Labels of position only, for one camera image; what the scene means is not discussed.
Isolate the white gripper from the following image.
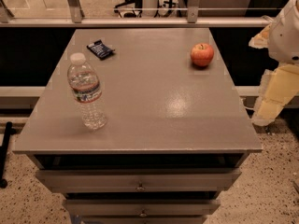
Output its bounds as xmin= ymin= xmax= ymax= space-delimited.
xmin=249 ymin=0 xmax=299 ymax=126

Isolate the clear plastic water bottle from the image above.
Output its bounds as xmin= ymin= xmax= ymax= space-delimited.
xmin=67 ymin=53 xmax=107 ymax=130

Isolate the red apple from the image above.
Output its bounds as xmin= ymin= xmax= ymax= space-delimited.
xmin=190 ymin=43 xmax=214 ymax=67

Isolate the grey drawer cabinet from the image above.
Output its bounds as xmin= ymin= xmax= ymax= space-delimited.
xmin=14 ymin=28 xmax=262 ymax=224

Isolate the black office chair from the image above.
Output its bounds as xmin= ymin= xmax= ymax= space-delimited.
xmin=113 ymin=0 xmax=181 ymax=19

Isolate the dark blue snack packet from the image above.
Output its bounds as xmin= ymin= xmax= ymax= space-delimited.
xmin=87 ymin=40 xmax=114 ymax=60

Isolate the lower grey drawer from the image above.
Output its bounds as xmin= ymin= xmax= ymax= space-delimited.
xmin=64 ymin=199 xmax=220 ymax=217

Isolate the grey drawer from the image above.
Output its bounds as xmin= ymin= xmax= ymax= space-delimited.
xmin=36 ymin=169 xmax=241 ymax=193
xmin=64 ymin=199 xmax=220 ymax=217

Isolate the top grey drawer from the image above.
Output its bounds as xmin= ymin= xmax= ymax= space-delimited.
xmin=36 ymin=169 xmax=241 ymax=193

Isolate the black stand leg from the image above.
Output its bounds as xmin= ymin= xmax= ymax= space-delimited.
xmin=0 ymin=121 xmax=13 ymax=189

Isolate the metal railing frame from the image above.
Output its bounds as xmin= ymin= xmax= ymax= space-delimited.
xmin=0 ymin=0 xmax=273 ymax=28

